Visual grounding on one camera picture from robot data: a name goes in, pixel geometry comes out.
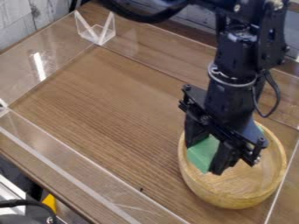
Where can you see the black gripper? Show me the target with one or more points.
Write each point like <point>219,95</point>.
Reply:
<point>220,109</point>

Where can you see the green rectangular block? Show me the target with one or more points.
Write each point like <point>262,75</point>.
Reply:
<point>202,152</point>

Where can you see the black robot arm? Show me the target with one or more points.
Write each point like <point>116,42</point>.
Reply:
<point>250,34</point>

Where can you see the brown wooden bowl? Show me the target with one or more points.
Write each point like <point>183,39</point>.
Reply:
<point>243,186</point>

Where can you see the yellow black equipment part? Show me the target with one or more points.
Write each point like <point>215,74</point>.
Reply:
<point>52,203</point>

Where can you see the clear acrylic corner bracket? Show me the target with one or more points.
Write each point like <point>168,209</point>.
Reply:
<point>98,34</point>

